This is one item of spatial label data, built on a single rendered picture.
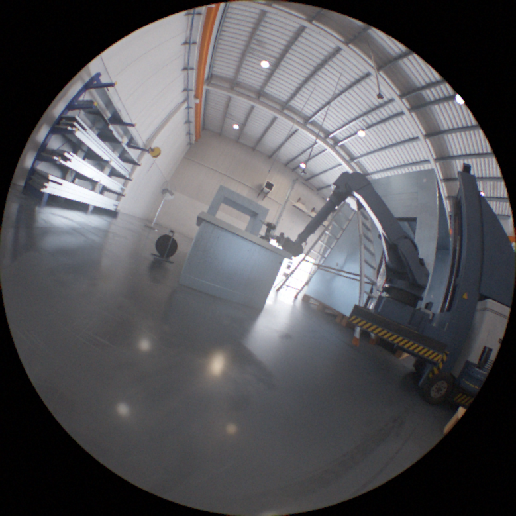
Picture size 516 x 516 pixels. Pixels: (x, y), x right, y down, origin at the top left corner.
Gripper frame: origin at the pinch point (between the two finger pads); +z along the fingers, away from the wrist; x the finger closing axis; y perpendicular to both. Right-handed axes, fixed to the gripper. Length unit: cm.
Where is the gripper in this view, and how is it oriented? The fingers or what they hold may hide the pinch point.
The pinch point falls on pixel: (267, 234)
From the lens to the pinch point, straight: 177.7
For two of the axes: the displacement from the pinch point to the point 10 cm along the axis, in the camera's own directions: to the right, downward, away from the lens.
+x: -3.2, -1.3, 9.4
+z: -8.6, -3.7, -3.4
